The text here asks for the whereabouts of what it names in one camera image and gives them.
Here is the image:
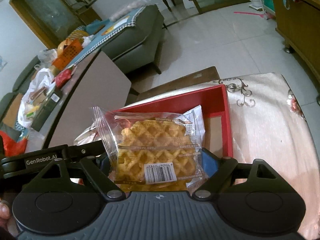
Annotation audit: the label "person's left hand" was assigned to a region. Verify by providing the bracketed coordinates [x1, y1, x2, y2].
[0, 197, 13, 235]

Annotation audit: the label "orange plastic basket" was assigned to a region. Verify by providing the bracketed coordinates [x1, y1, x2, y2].
[52, 39, 83, 70]

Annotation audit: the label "dark green box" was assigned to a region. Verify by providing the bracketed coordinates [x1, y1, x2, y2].
[31, 88, 63, 132]

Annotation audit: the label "white plastic bag of items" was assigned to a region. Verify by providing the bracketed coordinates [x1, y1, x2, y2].
[17, 68, 55, 128]

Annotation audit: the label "brown wooden cabinet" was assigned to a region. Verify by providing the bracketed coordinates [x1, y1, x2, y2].
[273, 0, 319, 80]

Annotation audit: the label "clear bag waffle cookies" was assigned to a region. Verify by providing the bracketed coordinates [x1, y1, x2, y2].
[92, 107, 208, 192]

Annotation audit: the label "grey sofa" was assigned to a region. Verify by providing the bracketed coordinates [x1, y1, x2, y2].
[0, 4, 165, 120]

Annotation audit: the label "pink stick on floor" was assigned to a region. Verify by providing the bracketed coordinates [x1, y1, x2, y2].
[234, 11, 267, 19]

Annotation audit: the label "red plastic bag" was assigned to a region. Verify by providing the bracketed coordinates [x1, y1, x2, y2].
[1, 131, 27, 157]

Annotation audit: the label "white snack bar packet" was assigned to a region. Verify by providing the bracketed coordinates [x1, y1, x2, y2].
[183, 105, 206, 147]

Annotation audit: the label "red snack packet on table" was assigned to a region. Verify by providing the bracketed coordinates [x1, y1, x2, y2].
[54, 68, 72, 89]

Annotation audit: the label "blue patterned sofa cover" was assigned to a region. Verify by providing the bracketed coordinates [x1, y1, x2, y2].
[66, 5, 147, 68]

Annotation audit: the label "grey coffee table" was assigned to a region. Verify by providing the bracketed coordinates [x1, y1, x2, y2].
[25, 49, 131, 152]

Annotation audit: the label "red cardboard tray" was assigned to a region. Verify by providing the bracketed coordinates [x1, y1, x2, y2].
[119, 83, 233, 157]

